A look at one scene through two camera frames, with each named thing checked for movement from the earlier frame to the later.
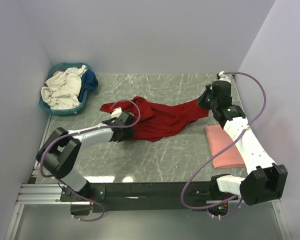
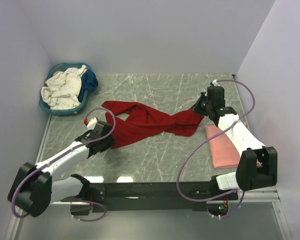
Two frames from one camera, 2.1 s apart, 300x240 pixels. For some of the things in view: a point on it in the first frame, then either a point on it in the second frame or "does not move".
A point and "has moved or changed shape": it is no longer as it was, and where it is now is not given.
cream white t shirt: (62, 90) does not move
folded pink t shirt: (219, 139) does not move
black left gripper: (128, 135) → (111, 141)
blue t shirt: (89, 81) does not move
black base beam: (122, 197) does not move
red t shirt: (159, 120) has moved or changed shape
